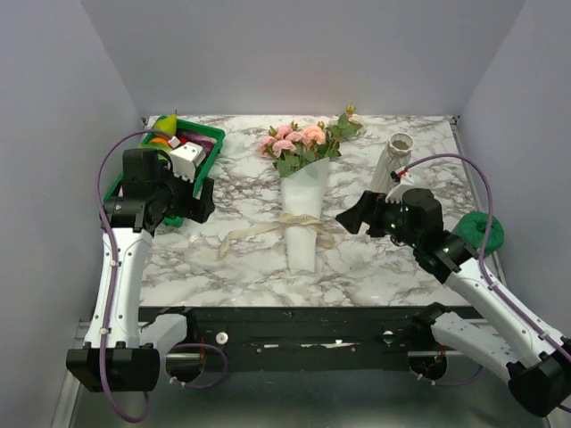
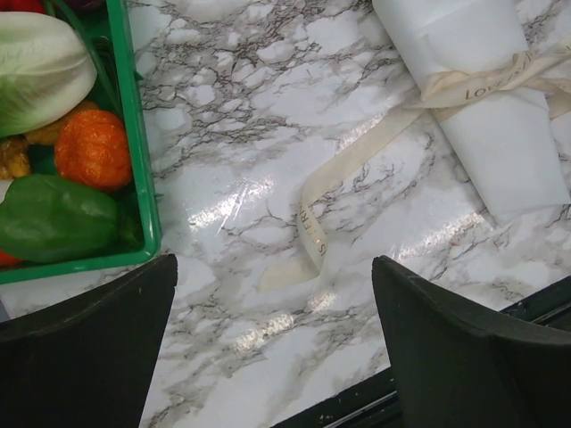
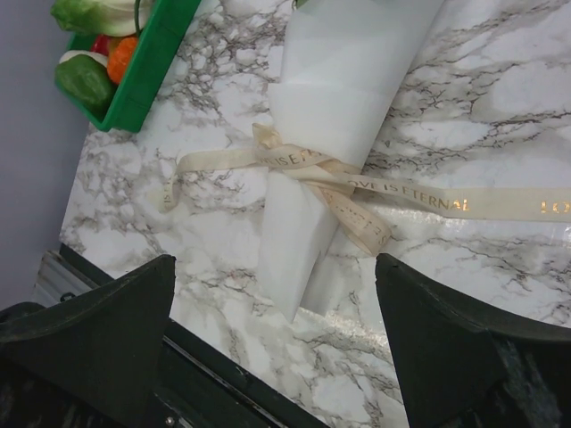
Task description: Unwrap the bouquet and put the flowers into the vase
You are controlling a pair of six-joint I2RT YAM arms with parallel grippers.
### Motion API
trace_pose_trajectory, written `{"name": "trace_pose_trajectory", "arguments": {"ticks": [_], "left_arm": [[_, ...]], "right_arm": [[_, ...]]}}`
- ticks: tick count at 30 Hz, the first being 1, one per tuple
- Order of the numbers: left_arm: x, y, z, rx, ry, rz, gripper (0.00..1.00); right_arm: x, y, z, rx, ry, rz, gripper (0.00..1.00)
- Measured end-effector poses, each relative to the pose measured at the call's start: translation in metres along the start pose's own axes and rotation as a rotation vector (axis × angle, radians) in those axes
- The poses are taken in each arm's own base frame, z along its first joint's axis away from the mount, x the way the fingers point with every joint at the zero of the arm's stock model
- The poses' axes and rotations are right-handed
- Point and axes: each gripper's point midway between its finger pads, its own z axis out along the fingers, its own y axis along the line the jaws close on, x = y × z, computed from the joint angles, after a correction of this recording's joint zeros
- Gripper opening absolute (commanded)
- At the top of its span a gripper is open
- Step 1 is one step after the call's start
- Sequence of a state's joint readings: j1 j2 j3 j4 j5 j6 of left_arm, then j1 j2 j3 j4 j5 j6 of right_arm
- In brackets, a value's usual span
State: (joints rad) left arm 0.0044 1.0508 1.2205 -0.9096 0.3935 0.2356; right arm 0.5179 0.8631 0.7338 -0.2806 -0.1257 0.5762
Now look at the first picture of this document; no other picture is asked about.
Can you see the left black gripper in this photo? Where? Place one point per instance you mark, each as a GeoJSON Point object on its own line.
{"type": "Point", "coordinates": [198, 209]}

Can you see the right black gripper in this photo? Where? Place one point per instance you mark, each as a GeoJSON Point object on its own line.
{"type": "Point", "coordinates": [373, 205]}

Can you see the beige ribbon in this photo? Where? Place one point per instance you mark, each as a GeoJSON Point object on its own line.
{"type": "Point", "coordinates": [325, 238]}

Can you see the white wrapping paper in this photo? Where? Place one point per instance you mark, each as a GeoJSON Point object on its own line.
{"type": "Point", "coordinates": [302, 196]}

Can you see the white flower with leaves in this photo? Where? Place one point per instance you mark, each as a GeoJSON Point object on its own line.
{"type": "Point", "coordinates": [347, 125]}

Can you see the pink flower stems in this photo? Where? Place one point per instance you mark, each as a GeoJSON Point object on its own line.
{"type": "Point", "coordinates": [291, 148]}

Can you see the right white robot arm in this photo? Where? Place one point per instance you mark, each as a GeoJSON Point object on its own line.
{"type": "Point", "coordinates": [529, 355]}

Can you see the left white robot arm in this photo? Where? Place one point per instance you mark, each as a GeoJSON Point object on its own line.
{"type": "Point", "coordinates": [112, 346]}

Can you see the white ribbed ceramic vase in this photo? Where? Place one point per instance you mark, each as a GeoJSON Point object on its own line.
{"type": "Point", "coordinates": [395, 155]}

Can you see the purple toy eggplant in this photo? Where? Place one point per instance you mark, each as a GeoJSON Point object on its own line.
{"type": "Point", "coordinates": [188, 136]}

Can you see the orange toy fruit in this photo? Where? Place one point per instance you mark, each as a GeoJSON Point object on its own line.
{"type": "Point", "coordinates": [160, 143]}

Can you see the green plastic basket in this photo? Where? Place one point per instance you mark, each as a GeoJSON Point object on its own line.
{"type": "Point", "coordinates": [131, 199]}

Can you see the green yellow toy pear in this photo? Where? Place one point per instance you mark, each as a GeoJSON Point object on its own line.
{"type": "Point", "coordinates": [167, 124]}

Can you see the green cloth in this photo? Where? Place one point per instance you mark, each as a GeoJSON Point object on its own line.
{"type": "Point", "coordinates": [471, 228]}

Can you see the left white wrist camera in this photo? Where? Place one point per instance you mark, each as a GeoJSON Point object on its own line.
{"type": "Point", "coordinates": [186, 159]}

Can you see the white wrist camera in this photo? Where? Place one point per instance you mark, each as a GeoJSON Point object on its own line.
{"type": "Point", "coordinates": [186, 159]}
{"type": "Point", "coordinates": [404, 182]}

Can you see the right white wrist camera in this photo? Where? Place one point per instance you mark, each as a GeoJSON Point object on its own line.
{"type": "Point", "coordinates": [404, 182]}

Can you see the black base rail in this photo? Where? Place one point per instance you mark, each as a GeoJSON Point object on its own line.
{"type": "Point", "coordinates": [308, 338]}

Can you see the aluminium frame rail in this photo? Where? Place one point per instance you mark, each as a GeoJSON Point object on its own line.
{"type": "Point", "coordinates": [63, 414]}

